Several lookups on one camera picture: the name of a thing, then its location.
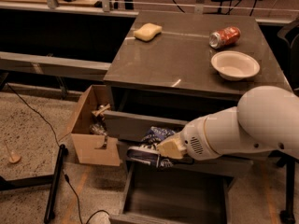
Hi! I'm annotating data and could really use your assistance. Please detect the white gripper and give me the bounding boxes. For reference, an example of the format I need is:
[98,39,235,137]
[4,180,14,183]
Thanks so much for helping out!
[157,118,220,161]

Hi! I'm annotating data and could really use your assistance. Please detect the drawer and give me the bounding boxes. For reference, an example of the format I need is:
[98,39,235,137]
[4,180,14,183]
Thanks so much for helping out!
[109,162,232,224]
[104,111,187,142]
[117,140,254,178]

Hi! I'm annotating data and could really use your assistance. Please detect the yellow sponge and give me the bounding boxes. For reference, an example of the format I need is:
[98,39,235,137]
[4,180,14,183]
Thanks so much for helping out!
[134,23,162,42]

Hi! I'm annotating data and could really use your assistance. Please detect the red soda can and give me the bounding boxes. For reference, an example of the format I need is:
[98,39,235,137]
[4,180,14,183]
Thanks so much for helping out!
[209,26,241,49]

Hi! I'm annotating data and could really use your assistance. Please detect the grey metal rail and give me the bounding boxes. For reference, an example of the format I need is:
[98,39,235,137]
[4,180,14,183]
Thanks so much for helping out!
[0,51,111,81]

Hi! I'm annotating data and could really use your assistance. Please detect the cardboard box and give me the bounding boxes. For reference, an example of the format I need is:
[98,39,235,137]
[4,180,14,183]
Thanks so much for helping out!
[60,85,121,166]

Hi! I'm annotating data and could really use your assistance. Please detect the small wooden spinning top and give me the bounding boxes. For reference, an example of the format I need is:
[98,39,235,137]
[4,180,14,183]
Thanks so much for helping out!
[4,143,21,164]

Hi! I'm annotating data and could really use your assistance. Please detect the items inside cardboard box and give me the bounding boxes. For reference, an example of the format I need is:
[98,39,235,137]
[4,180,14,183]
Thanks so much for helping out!
[90,104,110,135]

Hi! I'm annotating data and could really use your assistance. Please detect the grey drawer cabinet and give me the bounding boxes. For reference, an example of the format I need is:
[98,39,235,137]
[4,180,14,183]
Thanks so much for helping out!
[103,10,293,179]

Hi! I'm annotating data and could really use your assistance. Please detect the bottom drawer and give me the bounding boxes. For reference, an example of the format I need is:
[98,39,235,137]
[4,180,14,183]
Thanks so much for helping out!
[109,162,232,224]

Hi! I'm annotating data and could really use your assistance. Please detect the middle drawer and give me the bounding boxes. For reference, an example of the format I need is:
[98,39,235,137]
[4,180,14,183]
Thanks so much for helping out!
[117,140,254,178]

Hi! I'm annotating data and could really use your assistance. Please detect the black cable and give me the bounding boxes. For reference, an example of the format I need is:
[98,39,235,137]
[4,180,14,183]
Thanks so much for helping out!
[4,82,110,224]

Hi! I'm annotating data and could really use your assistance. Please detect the blue chip bag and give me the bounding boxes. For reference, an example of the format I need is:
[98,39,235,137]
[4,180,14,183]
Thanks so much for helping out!
[126,127,175,168]

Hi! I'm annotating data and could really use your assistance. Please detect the black metal stand leg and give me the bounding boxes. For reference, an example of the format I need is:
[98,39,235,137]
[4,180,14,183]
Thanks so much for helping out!
[0,144,68,224]

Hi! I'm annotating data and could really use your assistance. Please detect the white bowl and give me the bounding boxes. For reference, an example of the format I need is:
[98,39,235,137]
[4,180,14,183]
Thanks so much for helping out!
[211,51,260,81]

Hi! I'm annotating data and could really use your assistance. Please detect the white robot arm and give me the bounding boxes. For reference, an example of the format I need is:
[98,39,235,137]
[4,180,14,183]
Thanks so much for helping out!
[157,86,299,161]

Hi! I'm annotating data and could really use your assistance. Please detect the top drawer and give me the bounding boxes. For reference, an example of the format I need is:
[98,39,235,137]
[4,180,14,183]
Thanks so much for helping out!
[104,111,187,142]

